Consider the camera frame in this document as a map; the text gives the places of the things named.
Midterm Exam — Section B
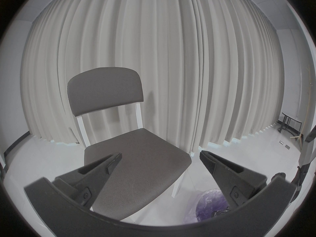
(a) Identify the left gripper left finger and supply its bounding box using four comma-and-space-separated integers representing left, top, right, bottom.
53, 153, 123, 208

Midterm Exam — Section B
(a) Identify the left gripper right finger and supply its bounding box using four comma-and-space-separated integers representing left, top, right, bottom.
199, 150, 268, 207

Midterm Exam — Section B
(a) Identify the purple plastic bag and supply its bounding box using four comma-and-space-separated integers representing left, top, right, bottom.
184, 189, 231, 224

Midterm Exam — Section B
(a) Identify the black small table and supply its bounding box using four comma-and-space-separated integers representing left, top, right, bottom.
276, 112, 303, 139

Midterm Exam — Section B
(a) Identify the grey padded white chair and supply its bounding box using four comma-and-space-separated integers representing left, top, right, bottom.
67, 67, 192, 225

